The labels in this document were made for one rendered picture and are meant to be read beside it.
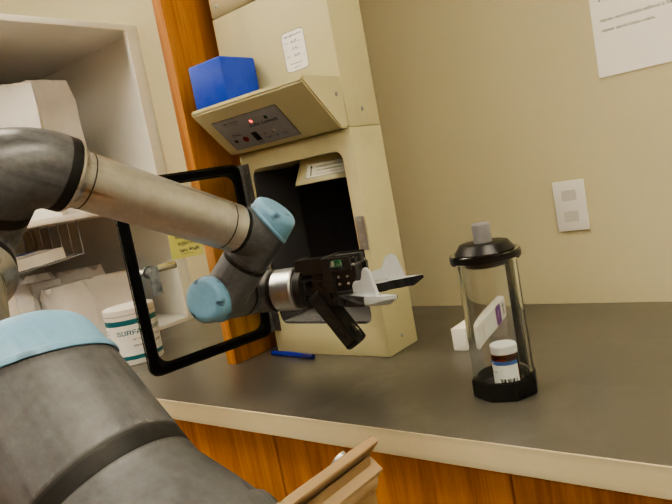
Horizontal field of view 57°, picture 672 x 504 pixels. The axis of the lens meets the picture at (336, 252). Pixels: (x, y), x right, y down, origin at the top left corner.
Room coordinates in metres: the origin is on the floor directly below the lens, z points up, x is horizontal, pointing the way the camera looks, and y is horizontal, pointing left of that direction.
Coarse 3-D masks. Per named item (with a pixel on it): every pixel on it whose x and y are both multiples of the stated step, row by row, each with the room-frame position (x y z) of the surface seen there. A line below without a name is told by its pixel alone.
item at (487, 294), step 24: (504, 264) 0.90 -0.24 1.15; (480, 288) 0.90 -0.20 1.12; (504, 288) 0.90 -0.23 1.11; (480, 312) 0.91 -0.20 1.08; (504, 312) 0.90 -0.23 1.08; (480, 336) 0.91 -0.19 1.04; (504, 336) 0.90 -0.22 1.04; (528, 336) 0.93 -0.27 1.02; (480, 360) 0.92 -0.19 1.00; (504, 360) 0.90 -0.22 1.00; (528, 360) 0.91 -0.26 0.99
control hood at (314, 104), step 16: (288, 80) 1.17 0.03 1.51; (304, 80) 1.15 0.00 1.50; (320, 80) 1.18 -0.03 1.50; (336, 80) 1.22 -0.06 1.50; (240, 96) 1.25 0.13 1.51; (256, 96) 1.22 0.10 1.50; (272, 96) 1.21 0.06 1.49; (288, 96) 1.19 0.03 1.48; (304, 96) 1.18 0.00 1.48; (320, 96) 1.18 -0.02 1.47; (336, 96) 1.21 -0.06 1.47; (192, 112) 1.35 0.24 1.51; (208, 112) 1.31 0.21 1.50; (224, 112) 1.30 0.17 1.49; (240, 112) 1.28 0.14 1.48; (288, 112) 1.23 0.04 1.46; (304, 112) 1.21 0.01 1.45; (320, 112) 1.20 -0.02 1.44; (336, 112) 1.21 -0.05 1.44; (208, 128) 1.36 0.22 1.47; (304, 128) 1.25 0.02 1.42; (320, 128) 1.24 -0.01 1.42; (336, 128) 1.22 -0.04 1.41; (224, 144) 1.39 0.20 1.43; (272, 144) 1.33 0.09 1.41
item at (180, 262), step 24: (216, 192) 1.37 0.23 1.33; (120, 240) 1.21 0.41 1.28; (144, 240) 1.24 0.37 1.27; (168, 240) 1.28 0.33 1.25; (144, 264) 1.24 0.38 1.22; (168, 264) 1.27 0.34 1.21; (192, 264) 1.31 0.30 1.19; (144, 288) 1.23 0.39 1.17; (168, 288) 1.26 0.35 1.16; (168, 312) 1.26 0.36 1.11; (168, 336) 1.25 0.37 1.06; (192, 336) 1.28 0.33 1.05; (216, 336) 1.32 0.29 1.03; (168, 360) 1.24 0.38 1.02
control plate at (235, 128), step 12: (264, 108) 1.24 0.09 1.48; (276, 108) 1.23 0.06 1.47; (228, 120) 1.31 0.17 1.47; (240, 120) 1.30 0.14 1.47; (264, 120) 1.27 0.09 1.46; (276, 120) 1.26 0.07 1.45; (288, 120) 1.25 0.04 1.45; (228, 132) 1.34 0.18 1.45; (240, 132) 1.33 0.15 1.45; (276, 132) 1.29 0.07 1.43; (288, 132) 1.28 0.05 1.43; (240, 144) 1.37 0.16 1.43; (252, 144) 1.35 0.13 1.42
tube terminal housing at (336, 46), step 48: (288, 0) 1.29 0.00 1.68; (336, 0) 1.26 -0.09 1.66; (240, 48) 1.39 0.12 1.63; (336, 48) 1.24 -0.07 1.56; (288, 144) 1.34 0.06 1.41; (336, 144) 1.26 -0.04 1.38; (384, 192) 1.30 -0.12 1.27; (384, 240) 1.27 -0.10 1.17; (288, 336) 1.41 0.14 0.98; (336, 336) 1.32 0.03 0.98; (384, 336) 1.24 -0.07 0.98
